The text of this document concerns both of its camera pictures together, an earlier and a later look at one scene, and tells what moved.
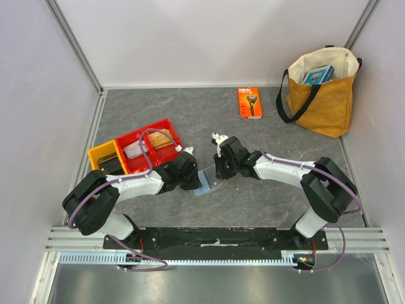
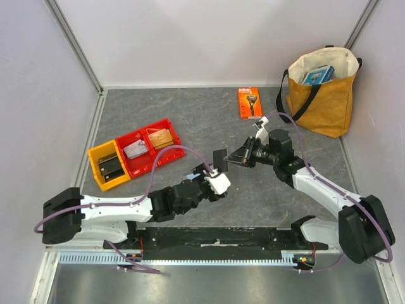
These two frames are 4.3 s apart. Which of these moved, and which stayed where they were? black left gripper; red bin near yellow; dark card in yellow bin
Moved: black left gripper
Stayed: dark card in yellow bin; red bin near yellow
